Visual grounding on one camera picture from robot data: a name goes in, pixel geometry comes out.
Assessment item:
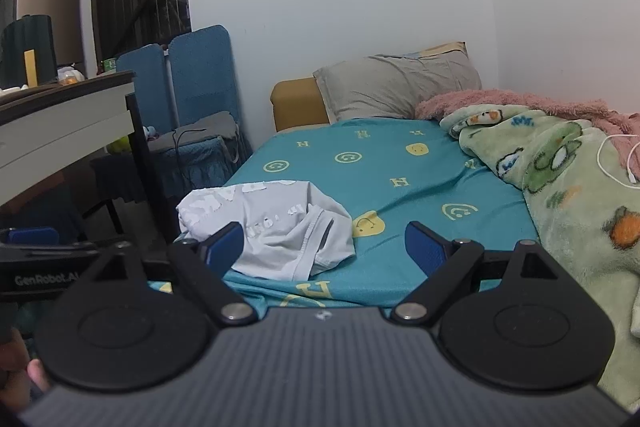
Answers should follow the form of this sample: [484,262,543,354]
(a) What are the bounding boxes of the white desk with dark top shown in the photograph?
[0,71,181,240]

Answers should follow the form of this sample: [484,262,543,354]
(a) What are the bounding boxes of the green cartoon print blanket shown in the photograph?
[440,104,640,413]

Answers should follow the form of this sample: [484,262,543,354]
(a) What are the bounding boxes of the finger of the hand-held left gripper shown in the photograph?
[0,227,98,258]

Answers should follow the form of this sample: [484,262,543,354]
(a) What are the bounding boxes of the mustard yellow headboard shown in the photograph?
[271,78,332,132]

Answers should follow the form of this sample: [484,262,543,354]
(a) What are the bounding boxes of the white t-shirt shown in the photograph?
[176,179,357,282]

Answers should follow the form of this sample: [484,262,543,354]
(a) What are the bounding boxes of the person's left hand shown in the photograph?
[0,329,52,414]

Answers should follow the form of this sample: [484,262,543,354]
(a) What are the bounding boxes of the yellow printed pillow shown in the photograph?
[402,41,469,60]

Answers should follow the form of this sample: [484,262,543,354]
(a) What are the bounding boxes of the white charging cable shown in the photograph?
[597,134,640,186]

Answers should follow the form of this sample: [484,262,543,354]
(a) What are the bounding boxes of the dark green ribbed object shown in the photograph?
[0,14,59,88]

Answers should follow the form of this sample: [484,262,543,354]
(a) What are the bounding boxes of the blue covered chair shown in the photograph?
[91,48,174,208]
[145,25,253,204]

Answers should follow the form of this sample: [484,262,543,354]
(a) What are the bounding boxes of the yellow-green plush toy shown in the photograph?
[106,136,134,156]

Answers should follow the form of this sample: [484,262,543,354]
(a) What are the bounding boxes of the grey folded cloth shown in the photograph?
[145,111,242,154]

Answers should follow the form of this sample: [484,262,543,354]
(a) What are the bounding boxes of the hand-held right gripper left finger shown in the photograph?
[65,222,260,328]

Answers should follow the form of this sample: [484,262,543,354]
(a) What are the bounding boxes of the grey pillow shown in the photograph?
[313,53,483,124]

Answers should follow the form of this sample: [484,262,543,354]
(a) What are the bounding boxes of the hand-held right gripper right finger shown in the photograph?
[390,221,576,327]

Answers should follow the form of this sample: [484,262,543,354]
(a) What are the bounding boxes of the pink fluffy blanket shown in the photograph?
[415,89,640,168]

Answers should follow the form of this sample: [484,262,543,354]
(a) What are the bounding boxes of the white and orange toy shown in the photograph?
[56,64,85,86]

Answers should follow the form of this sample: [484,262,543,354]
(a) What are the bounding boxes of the black cable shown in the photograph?
[172,127,209,198]

